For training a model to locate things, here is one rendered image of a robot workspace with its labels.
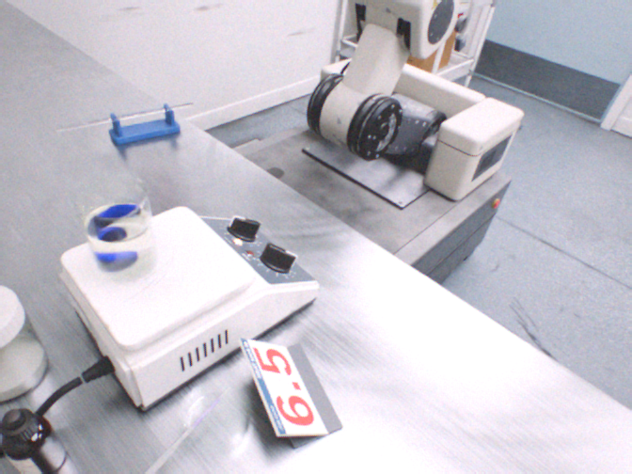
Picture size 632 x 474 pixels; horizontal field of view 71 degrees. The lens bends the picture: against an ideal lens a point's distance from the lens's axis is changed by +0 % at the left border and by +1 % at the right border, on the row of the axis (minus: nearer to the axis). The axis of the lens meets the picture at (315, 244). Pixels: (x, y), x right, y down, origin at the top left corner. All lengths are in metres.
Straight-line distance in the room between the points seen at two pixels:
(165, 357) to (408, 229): 0.94
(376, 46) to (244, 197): 0.68
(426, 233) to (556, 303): 0.70
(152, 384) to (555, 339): 1.43
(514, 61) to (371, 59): 2.26
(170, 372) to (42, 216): 0.30
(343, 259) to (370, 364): 0.14
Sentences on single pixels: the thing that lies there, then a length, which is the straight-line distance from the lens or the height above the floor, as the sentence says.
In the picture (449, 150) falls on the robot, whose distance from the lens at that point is 1.31.
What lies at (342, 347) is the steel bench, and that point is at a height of 0.75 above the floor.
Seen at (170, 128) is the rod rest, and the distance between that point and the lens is 0.74.
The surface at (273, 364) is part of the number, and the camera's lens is 0.40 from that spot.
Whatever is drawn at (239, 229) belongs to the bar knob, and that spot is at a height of 0.81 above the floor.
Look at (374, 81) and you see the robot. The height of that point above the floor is 0.69.
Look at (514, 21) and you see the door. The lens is 3.35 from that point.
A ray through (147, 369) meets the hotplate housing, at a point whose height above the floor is 0.81.
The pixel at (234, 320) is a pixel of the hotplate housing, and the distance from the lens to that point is 0.38.
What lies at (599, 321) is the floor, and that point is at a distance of 1.82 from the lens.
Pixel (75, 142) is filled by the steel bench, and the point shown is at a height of 0.75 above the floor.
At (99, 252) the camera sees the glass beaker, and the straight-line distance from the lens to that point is 0.36.
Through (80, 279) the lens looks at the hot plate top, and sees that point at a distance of 0.39.
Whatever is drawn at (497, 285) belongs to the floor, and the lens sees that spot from 1.73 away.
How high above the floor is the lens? 1.11
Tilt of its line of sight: 42 degrees down
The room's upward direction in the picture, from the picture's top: 8 degrees clockwise
